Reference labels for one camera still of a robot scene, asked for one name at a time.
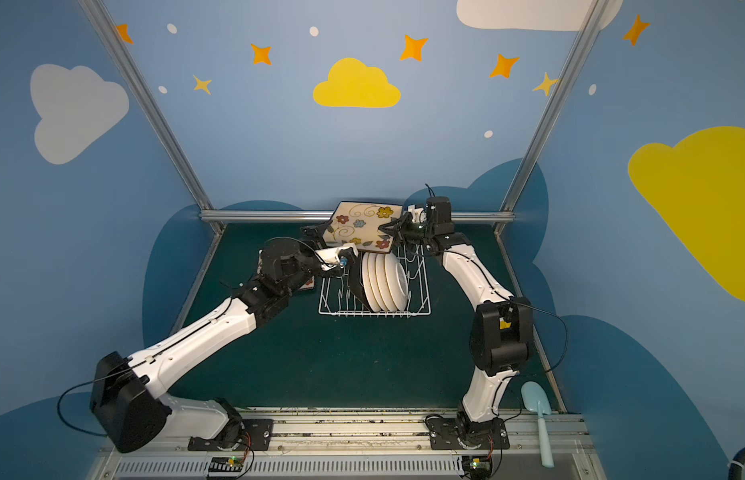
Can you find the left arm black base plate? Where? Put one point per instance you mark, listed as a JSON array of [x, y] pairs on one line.
[[255, 435]]

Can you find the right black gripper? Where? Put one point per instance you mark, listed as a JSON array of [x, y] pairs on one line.
[[401, 224]]

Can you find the right small circuit board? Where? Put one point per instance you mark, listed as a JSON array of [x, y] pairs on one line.
[[476, 468]]

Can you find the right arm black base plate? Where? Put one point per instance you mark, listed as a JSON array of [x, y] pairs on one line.
[[455, 434]]

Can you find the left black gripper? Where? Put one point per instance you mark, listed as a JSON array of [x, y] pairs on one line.
[[352, 267]]

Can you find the white wire dish rack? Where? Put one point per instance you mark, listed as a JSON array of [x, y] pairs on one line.
[[336, 299]]

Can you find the aluminium rail base frame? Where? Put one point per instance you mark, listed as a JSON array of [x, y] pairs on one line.
[[367, 444]]

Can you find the black square floral plate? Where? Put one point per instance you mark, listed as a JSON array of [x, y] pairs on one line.
[[355, 284], [308, 285], [359, 223]]

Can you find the left small circuit board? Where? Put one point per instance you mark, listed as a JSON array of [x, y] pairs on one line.
[[229, 467]]

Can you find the small circuit board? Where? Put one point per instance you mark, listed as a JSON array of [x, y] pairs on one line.
[[476, 468], [229, 467]]

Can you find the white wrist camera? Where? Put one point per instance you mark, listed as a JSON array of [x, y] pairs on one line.
[[418, 214], [338, 257]]

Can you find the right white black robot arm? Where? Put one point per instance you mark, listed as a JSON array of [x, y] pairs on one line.
[[502, 334]]

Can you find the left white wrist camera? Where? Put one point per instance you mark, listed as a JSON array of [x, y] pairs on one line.
[[338, 257]]

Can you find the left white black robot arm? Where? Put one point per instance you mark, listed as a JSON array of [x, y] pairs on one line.
[[131, 395]]

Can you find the white round plate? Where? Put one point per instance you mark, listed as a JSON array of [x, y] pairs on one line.
[[367, 283], [372, 273], [398, 282], [384, 284]]

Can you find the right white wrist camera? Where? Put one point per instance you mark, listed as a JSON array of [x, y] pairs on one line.
[[418, 214]]

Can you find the light blue toy spatula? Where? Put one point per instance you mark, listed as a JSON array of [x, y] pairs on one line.
[[536, 401]]

